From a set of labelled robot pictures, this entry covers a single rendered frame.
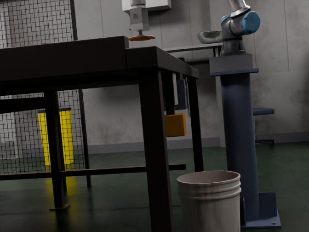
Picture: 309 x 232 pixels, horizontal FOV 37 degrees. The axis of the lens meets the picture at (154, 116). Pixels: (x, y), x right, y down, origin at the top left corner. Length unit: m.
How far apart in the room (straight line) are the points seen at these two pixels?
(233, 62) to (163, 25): 3.66
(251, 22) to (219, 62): 0.28
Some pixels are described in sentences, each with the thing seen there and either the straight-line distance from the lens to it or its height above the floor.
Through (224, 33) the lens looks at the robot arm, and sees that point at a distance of 2.69.
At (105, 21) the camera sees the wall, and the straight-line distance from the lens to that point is 6.43.
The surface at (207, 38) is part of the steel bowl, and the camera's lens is 5.65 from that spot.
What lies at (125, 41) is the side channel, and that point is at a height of 0.93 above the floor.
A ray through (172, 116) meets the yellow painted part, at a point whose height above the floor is 0.70.
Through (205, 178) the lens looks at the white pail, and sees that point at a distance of 2.35.
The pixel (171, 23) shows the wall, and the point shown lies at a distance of 6.22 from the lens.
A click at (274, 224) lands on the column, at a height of 0.01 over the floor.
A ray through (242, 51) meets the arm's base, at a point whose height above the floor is 0.97.
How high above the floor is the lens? 0.79
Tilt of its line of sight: 3 degrees down
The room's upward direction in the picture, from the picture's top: 5 degrees counter-clockwise
